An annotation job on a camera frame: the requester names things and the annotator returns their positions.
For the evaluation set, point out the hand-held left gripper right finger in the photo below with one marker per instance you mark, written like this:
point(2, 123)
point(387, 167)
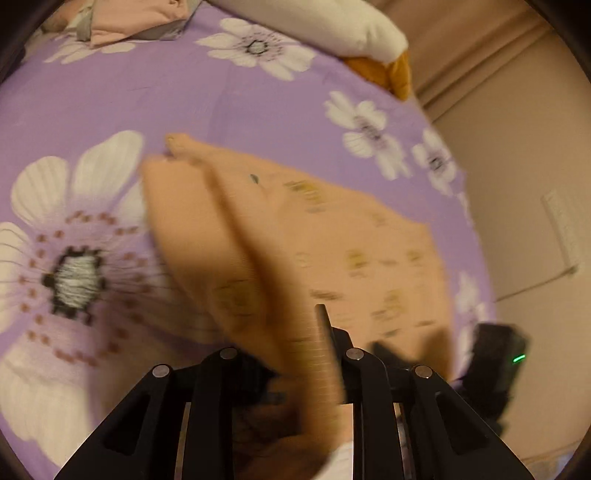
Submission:
point(334, 350)

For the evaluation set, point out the beige curtain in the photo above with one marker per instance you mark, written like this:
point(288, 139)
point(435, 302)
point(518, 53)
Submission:
point(471, 50)

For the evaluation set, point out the orange cartoon print garment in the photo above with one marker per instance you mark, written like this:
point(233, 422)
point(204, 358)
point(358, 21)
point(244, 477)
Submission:
point(323, 240)

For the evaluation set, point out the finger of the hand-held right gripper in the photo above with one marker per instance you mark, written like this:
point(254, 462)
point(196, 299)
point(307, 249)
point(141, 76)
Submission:
point(392, 356)

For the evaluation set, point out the white plush pillow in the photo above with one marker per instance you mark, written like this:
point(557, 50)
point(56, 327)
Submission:
point(341, 23)

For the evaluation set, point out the grey cloth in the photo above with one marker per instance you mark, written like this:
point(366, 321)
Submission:
point(161, 31)

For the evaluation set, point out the purple floral bedsheet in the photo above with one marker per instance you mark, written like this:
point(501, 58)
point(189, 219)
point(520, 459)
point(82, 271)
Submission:
point(184, 101)

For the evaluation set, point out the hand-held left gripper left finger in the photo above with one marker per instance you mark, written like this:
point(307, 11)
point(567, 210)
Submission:
point(217, 383)

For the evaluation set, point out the yellow cushion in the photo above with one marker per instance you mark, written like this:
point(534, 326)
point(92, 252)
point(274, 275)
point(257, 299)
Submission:
point(388, 71)

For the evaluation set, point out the white wall socket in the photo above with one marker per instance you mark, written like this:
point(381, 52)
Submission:
point(561, 230)

